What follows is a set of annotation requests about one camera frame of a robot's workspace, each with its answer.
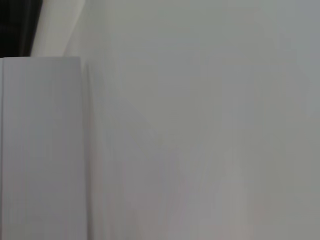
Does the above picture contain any black background panel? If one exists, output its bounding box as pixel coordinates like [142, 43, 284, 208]
[0, 0, 44, 58]

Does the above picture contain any white flat board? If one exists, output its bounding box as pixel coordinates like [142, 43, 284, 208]
[0, 56, 82, 240]

